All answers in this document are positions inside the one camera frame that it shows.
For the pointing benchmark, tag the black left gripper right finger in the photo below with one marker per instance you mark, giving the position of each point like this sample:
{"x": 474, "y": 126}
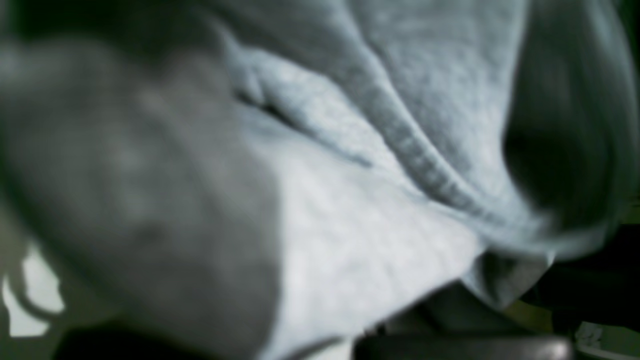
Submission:
{"x": 453, "y": 324}

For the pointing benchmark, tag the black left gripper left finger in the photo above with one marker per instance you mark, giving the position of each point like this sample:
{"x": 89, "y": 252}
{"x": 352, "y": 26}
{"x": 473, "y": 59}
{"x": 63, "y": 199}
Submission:
{"x": 139, "y": 175}

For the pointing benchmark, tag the grey T-shirt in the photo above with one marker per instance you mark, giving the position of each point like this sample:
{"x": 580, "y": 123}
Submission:
{"x": 428, "y": 141}

